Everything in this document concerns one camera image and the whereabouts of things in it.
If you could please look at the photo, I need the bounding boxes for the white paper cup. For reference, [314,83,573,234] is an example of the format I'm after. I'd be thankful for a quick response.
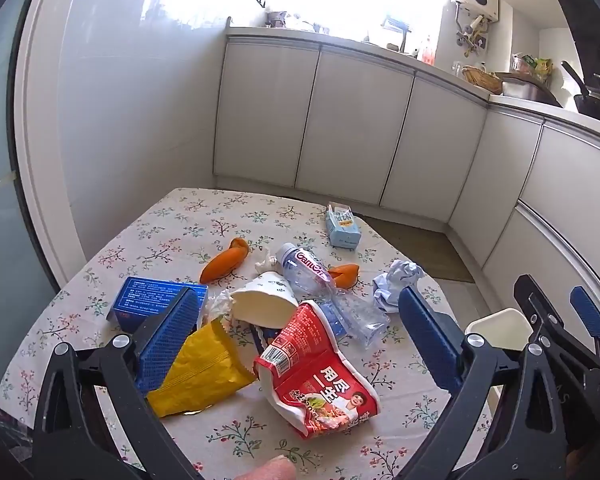
[228,271,300,330]

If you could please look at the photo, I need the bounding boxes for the green and yellow food packets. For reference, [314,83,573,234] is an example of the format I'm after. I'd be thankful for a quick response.
[512,52,553,78]

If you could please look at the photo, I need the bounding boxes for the white-blue paper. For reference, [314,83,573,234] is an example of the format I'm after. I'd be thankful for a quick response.
[371,259,426,315]

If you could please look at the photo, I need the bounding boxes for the yellow snack bag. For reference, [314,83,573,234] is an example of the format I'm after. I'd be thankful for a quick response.
[146,317,258,418]

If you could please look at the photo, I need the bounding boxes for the red instant noodle cup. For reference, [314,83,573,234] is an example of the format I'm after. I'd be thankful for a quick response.
[253,300,382,441]

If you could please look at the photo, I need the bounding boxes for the wicker basket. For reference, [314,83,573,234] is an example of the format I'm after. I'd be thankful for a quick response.
[462,65,503,93]

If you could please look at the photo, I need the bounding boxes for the metal basin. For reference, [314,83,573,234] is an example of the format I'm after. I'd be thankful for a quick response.
[500,72,563,108]

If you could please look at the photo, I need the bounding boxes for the sliding glass door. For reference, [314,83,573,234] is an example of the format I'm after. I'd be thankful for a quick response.
[0,0,101,396]

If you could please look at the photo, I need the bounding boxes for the white cabinet with doors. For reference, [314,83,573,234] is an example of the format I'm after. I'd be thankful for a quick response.
[212,35,488,223]

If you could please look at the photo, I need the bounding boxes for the floral tablecloth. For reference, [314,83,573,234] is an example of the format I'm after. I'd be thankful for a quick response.
[0,187,496,480]

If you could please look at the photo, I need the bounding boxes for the blue snack packet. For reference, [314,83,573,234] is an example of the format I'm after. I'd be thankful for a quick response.
[106,276,208,333]

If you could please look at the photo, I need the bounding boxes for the black range hood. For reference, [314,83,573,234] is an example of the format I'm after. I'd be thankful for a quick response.
[540,0,600,111]

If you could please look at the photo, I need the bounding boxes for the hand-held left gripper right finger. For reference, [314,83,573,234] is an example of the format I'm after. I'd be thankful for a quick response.
[395,285,576,480]

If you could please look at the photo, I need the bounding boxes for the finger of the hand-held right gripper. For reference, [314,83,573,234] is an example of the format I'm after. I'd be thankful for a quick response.
[570,286,600,363]
[513,274,563,348]

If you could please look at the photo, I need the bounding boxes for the white trash bin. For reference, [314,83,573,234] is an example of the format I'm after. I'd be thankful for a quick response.
[464,307,535,353]

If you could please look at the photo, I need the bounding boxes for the clear plastic wrapper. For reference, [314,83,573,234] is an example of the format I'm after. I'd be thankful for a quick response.
[207,290,237,323]

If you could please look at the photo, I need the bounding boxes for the light blue carton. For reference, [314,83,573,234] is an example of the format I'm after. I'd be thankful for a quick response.
[325,201,362,250]

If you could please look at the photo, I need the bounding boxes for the clear plastic bottle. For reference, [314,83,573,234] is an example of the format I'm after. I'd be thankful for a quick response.
[278,242,392,350]

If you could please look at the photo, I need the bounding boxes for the black wok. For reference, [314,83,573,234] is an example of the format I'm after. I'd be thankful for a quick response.
[560,60,600,128]

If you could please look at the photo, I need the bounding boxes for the white kitchen countertop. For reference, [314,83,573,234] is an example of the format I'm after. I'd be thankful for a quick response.
[225,25,600,143]

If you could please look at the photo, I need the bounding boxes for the white cabinet with drawers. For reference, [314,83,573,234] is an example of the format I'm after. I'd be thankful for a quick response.
[447,105,600,361]

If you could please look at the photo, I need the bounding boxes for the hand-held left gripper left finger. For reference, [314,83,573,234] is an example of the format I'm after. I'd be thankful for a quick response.
[30,287,203,480]

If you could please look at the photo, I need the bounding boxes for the orange peel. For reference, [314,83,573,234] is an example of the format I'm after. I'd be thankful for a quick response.
[200,238,249,283]
[328,263,361,288]

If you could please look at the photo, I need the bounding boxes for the person's left hand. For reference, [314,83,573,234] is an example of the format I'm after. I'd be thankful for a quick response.
[230,455,297,480]

